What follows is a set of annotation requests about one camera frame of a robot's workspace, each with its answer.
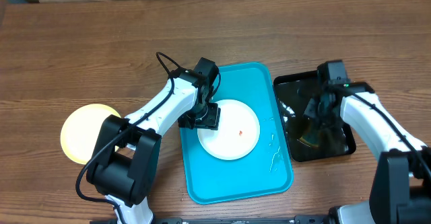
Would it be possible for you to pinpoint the yellow plate with stain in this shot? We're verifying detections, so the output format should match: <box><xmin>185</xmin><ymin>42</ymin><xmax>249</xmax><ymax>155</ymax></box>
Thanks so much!
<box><xmin>60</xmin><ymin>104</ymin><xmax>121</xmax><ymax>165</ymax></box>

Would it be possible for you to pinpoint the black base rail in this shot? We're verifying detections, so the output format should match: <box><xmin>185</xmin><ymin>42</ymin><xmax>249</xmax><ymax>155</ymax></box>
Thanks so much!
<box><xmin>90</xmin><ymin>205</ymin><xmax>390</xmax><ymax>224</ymax></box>

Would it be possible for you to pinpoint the green yellow sponge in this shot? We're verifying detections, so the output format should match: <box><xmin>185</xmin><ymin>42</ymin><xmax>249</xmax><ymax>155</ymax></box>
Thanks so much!
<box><xmin>299</xmin><ymin>130</ymin><xmax>321</xmax><ymax>148</ymax></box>

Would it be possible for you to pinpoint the black rectangular tray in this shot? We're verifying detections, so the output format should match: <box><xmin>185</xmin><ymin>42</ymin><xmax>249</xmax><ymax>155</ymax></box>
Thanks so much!
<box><xmin>273</xmin><ymin>71</ymin><xmax>356</xmax><ymax>162</ymax></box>

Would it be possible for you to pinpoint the white plate with stain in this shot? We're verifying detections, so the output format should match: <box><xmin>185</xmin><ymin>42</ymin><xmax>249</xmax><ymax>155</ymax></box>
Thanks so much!
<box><xmin>197</xmin><ymin>100</ymin><xmax>260</xmax><ymax>160</ymax></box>

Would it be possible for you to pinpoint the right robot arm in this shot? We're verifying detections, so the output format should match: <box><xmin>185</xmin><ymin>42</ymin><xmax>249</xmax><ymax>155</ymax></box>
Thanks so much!
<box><xmin>304</xmin><ymin>61</ymin><xmax>430</xmax><ymax>224</ymax></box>

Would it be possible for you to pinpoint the teal plastic tray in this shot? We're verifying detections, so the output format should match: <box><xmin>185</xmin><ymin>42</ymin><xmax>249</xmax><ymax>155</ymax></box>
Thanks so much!
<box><xmin>180</xmin><ymin>62</ymin><xmax>294</xmax><ymax>204</ymax></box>

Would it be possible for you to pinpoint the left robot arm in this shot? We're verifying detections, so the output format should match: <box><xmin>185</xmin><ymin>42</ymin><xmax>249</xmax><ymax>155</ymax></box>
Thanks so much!
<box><xmin>75</xmin><ymin>58</ymin><xmax>221</xmax><ymax>223</ymax></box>

